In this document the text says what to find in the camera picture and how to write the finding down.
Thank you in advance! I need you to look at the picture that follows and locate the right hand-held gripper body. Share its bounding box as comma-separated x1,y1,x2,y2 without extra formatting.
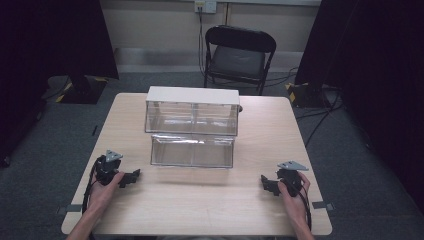
275,160,310,198

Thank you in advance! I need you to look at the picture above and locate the right hand-held gripper black cable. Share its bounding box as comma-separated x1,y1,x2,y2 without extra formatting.
297,185,314,232

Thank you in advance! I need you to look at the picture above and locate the dark curtain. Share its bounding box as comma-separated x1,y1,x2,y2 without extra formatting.
294,0,424,214

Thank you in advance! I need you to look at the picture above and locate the black power cable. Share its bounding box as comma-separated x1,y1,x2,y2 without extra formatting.
197,6,208,78

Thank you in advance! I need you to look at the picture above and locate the left hand-held gripper black cable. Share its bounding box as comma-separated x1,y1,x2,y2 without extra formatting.
81,155,102,215

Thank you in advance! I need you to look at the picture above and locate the hand-held gripper black cable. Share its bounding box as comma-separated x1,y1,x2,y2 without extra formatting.
81,155,102,215
297,185,314,232

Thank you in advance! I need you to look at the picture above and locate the black stand base striped tape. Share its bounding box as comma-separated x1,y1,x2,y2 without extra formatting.
41,74,110,105
284,81,335,110

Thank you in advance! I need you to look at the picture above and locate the clear plastic drawer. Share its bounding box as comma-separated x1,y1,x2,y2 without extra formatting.
149,132,236,170

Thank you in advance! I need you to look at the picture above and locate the black folding chair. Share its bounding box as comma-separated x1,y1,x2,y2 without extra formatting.
203,24,278,97

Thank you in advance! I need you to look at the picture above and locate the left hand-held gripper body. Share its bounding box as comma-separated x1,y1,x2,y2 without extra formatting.
94,149,124,187

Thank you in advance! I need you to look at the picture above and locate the clear drawer cabinet white top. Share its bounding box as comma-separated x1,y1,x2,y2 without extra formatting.
143,85,241,137

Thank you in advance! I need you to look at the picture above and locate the white wall socket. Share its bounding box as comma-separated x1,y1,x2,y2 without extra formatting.
194,0,218,15

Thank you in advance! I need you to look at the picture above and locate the person's left hand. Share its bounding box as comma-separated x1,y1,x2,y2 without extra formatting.
87,170,126,214

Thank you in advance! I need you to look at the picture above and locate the black floor cable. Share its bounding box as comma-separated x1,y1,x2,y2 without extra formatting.
294,89,345,148

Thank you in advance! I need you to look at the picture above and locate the person's right hand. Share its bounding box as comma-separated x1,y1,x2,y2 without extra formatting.
277,171,312,218

